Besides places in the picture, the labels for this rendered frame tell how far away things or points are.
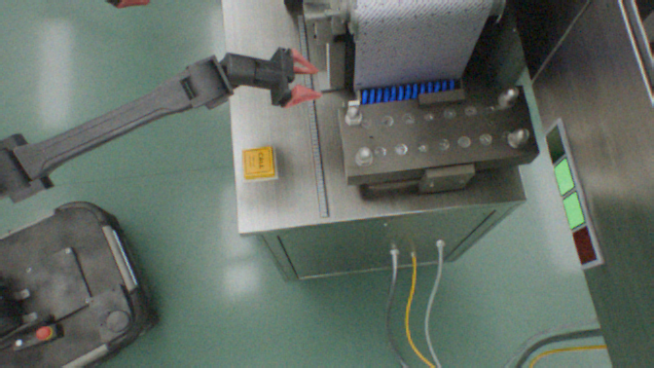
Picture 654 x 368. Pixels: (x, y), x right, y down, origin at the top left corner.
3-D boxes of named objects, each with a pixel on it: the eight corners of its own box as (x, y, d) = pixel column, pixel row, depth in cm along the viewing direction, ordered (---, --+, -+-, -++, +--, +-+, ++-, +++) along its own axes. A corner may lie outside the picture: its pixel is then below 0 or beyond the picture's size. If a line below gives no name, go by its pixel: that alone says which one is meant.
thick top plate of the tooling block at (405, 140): (338, 119, 121) (338, 107, 115) (514, 97, 122) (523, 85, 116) (346, 185, 116) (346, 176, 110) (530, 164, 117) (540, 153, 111)
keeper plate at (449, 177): (417, 185, 122) (425, 168, 112) (461, 180, 122) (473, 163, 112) (419, 196, 121) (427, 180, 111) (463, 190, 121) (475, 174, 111)
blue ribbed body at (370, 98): (359, 94, 119) (359, 87, 115) (455, 83, 119) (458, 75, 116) (361, 109, 118) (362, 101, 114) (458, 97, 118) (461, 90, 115)
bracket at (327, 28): (316, 75, 133) (309, -8, 104) (342, 72, 133) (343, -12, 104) (318, 92, 131) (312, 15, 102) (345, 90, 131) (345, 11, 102)
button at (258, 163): (243, 152, 126) (241, 148, 124) (272, 149, 127) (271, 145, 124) (245, 180, 124) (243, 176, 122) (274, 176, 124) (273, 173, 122)
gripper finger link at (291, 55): (312, 99, 115) (272, 93, 110) (308, 70, 117) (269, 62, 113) (327, 84, 109) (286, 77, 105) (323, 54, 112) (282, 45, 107)
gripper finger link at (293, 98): (314, 113, 114) (273, 107, 109) (310, 84, 116) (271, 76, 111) (330, 98, 108) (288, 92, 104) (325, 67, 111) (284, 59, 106)
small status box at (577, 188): (542, 134, 100) (558, 118, 93) (546, 134, 100) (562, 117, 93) (580, 271, 92) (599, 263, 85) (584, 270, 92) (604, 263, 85)
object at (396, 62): (353, 90, 118) (356, 42, 100) (459, 77, 118) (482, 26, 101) (353, 92, 118) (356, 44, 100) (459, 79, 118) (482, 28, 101)
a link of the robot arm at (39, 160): (7, 206, 98) (-30, 151, 96) (22, 201, 104) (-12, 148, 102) (230, 103, 99) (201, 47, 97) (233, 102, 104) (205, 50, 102)
